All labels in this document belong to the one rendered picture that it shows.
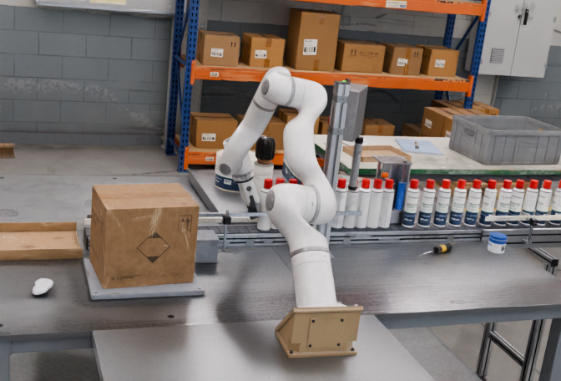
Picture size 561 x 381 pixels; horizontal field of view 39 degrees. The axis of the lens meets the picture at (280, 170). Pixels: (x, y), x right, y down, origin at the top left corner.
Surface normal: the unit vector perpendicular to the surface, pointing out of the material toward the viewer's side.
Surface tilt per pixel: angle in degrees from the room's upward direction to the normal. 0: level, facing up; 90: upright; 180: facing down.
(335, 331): 90
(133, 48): 90
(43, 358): 1
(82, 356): 0
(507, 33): 90
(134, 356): 0
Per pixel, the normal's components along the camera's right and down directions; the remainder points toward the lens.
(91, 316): 0.11, -0.95
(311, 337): 0.27, 0.29
